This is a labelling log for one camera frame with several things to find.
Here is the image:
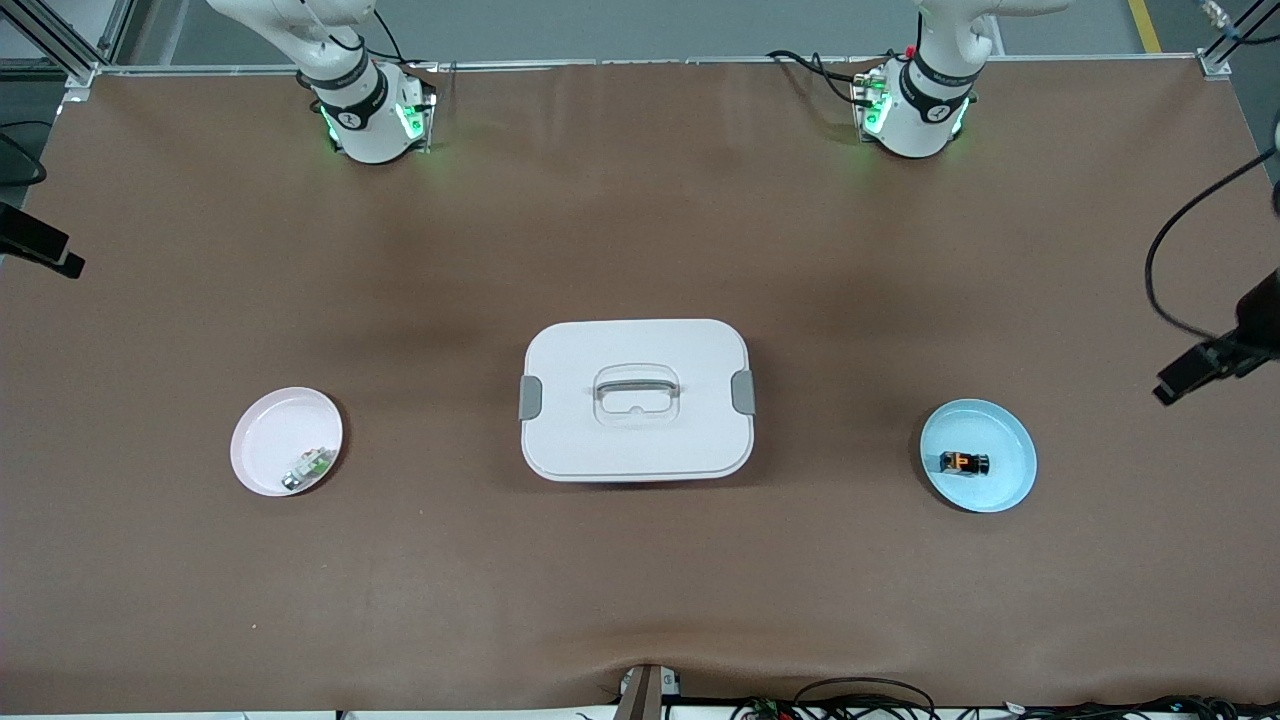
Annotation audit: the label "white lidded storage box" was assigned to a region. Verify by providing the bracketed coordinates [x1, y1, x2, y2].
[518, 318, 757, 484]

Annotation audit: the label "light blue round plate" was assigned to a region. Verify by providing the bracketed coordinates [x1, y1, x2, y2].
[919, 399, 1038, 514]

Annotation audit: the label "pink round plate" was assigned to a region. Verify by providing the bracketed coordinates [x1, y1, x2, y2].
[230, 387, 344, 498]

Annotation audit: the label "brown table mat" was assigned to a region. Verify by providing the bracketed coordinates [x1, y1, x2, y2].
[0, 60, 1280, 713]

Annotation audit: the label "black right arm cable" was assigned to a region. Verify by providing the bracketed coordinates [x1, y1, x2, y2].
[0, 130, 48, 186]

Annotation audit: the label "aluminium frame profile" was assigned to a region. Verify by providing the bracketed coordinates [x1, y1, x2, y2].
[1195, 0, 1280, 79]
[0, 0, 131, 89]

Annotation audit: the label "black cable bundle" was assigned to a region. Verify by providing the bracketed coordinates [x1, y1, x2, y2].
[730, 693, 1280, 720]

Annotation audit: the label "green white switch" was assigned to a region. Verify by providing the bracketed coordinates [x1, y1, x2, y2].
[281, 449, 334, 493]

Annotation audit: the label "black right base cable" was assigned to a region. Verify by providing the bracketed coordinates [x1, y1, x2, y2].
[370, 8, 438, 76]

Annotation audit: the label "black cable loop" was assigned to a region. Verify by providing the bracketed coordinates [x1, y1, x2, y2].
[793, 677, 938, 720]

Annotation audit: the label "black left base cables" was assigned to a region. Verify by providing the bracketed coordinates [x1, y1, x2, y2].
[766, 48, 886, 109]

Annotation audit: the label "silver table edge rail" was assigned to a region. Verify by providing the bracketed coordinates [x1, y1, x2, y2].
[95, 55, 1206, 76]

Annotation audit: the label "brown camera post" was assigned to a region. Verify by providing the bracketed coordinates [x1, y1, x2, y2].
[617, 663, 664, 720]

